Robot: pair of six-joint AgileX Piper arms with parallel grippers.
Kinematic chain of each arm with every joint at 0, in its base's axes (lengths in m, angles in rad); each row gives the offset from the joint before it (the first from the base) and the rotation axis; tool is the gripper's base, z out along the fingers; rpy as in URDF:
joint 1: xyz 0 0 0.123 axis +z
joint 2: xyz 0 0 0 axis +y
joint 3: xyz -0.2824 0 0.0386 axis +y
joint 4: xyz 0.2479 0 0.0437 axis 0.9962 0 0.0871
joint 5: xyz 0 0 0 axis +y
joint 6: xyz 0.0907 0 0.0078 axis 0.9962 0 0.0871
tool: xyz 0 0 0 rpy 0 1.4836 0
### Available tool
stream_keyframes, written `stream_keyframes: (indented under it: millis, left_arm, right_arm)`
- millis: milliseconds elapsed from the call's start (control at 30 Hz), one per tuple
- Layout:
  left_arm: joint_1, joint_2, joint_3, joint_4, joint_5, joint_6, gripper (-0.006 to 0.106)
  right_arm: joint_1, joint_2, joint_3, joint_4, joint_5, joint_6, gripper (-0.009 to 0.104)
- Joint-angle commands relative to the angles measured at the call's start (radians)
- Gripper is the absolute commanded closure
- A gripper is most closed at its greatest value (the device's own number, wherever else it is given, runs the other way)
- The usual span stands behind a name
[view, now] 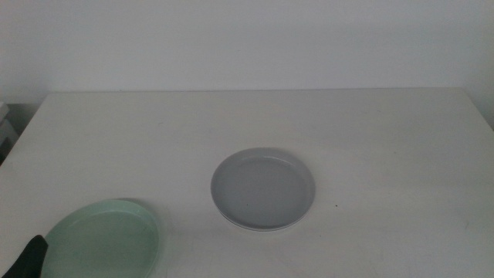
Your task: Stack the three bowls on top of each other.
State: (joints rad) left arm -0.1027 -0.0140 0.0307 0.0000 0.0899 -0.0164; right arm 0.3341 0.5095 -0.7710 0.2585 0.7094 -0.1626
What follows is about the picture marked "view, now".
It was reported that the grey-blue shallow bowl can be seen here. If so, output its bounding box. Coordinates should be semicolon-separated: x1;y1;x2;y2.
210;147;316;230

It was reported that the white shallow bowl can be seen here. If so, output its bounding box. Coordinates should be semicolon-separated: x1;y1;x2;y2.
213;198;313;233

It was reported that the pale green shallow bowl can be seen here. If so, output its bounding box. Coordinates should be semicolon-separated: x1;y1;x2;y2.
40;198;161;278

